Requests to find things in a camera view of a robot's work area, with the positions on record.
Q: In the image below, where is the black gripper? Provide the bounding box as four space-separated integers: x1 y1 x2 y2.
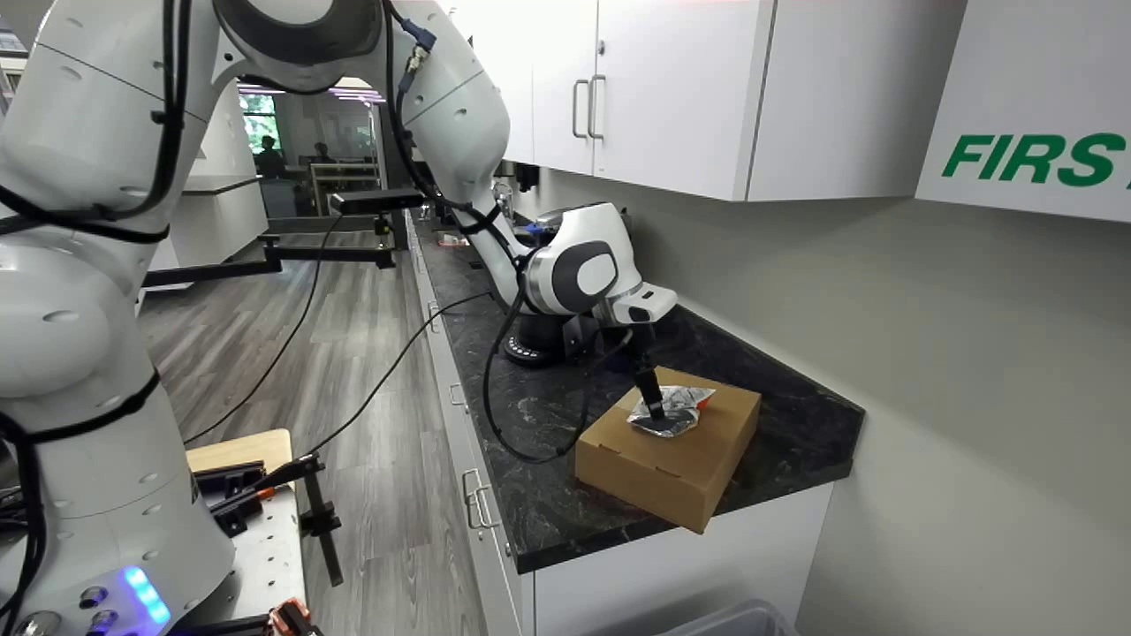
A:
575 316 688 423

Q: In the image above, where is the silver snack packet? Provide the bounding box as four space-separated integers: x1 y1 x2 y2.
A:
623 377 721 441

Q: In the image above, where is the white waste bin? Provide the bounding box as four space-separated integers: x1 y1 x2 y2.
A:
658 596 803 636

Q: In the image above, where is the brown cardboard box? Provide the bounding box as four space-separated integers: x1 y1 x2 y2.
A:
572 364 768 537

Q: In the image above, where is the white base cabinet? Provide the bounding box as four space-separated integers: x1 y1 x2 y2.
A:
404 210 836 636

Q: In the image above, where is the black clamp stand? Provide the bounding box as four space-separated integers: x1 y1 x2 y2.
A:
293 456 350 589

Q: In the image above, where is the wooden background table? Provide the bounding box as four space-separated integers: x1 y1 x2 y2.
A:
304 156 391 220

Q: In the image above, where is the wooden board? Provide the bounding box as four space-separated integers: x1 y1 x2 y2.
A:
184 428 298 480

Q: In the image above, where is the metal robot table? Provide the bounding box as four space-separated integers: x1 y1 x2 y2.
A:
174 480 310 636

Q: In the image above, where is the person in background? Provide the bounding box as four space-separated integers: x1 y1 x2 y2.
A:
252 132 285 185

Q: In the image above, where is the white office desk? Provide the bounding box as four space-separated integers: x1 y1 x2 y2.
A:
151 117 276 277

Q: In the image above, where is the white first aid cabinet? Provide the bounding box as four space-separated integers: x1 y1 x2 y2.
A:
913 0 1131 227

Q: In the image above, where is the silver base cabinet handle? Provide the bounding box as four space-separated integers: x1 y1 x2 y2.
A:
460 467 502 537

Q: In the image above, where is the thin black cable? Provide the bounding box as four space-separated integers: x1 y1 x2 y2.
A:
298 286 499 464
180 259 332 454

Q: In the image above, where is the white wall cabinet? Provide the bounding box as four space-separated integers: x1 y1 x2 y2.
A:
469 0 972 205

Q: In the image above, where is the black stereo camera bar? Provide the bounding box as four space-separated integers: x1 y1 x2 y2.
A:
326 185 431 220

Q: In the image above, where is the black orange-handled tool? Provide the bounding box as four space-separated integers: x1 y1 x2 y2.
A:
192 460 329 525

